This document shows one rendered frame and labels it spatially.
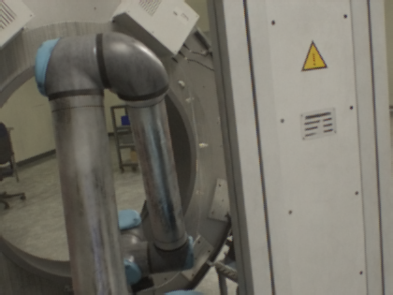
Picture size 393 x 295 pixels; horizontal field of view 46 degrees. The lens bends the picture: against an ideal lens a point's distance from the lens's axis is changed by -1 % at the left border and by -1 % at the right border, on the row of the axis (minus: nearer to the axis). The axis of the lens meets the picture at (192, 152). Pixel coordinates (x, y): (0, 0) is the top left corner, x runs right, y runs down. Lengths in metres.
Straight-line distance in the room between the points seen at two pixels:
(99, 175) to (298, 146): 0.40
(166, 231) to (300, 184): 0.45
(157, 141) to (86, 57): 0.24
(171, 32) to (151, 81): 0.77
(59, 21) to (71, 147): 0.81
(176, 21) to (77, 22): 0.35
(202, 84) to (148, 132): 0.92
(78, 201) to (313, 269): 0.48
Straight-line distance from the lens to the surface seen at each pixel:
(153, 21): 1.70
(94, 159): 0.96
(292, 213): 0.86
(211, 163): 1.96
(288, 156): 0.84
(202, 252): 2.01
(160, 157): 1.07
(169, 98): 1.79
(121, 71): 0.96
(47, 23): 1.68
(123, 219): 1.37
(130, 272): 1.28
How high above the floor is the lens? 1.47
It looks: 10 degrees down
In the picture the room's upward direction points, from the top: 7 degrees counter-clockwise
